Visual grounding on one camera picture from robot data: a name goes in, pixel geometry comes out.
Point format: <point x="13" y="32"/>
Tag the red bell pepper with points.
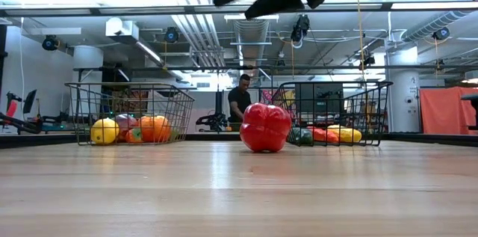
<point x="265" y="128"/>

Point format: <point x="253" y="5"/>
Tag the green cucumber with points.
<point x="301" y="137"/>

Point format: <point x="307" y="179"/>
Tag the dark red apple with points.
<point x="125" y="123"/>

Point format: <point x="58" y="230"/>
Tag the yellow corn cob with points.
<point x="347" y="135"/>

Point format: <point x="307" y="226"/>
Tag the yellow lemon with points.
<point x="104" y="132"/>

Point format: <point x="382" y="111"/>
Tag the orange tomato green stem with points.
<point x="155" y="128"/>

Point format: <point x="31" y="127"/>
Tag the small red-orange fruit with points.
<point x="133" y="137"/>

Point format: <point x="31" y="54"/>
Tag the green lime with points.
<point x="174" y="135"/>

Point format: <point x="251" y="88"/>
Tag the background black robot arm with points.
<point x="219" y="106"/>

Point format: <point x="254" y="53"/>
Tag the white ceiling air unit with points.
<point x="121" y="27"/>

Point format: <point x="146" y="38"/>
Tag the black overhead light beam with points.
<point x="387" y="6"/>

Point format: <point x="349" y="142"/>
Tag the white round column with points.
<point x="405" y="80"/>
<point x="87" y="61"/>

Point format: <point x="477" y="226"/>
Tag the black ceiling spotlight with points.
<point x="49" y="43"/>
<point x="441" y="34"/>
<point x="171" y="35"/>

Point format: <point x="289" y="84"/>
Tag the person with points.
<point x="239" y="102"/>

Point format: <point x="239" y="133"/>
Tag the black background monitor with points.
<point x="30" y="100"/>

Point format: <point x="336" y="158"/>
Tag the orange fabric partition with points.
<point x="440" y="110"/>

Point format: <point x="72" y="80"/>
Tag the black hanging ceiling camera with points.
<point x="300" y="27"/>

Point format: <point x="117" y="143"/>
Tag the grey ceiling air duct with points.
<point x="251" y="31"/>

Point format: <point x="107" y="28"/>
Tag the silver spiral air duct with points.
<point x="433" y="24"/>

